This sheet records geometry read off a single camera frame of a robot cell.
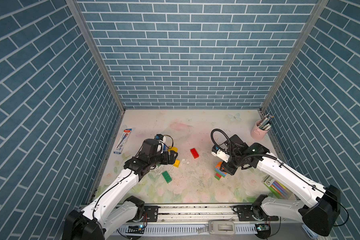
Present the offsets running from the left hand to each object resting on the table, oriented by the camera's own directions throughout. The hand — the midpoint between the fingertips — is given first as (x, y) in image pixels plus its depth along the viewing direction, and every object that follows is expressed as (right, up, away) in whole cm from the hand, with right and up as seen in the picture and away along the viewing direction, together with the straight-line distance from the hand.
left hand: (174, 154), depth 79 cm
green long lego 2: (-5, -14, +5) cm, 16 cm away
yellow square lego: (0, -7, +9) cm, 12 cm away
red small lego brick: (+24, -11, +1) cm, 27 cm away
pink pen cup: (+53, +10, +19) cm, 58 cm away
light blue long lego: (+24, -8, -4) cm, 26 cm away
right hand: (+26, -6, -2) cm, 27 cm away
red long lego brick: (+12, -2, +15) cm, 19 cm away
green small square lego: (+24, -14, +5) cm, 28 cm away
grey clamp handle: (+22, -31, -11) cm, 40 cm away
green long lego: (+26, -11, -1) cm, 28 cm away
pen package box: (-37, +8, +23) cm, 44 cm away
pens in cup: (+58, +17, +17) cm, 62 cm away
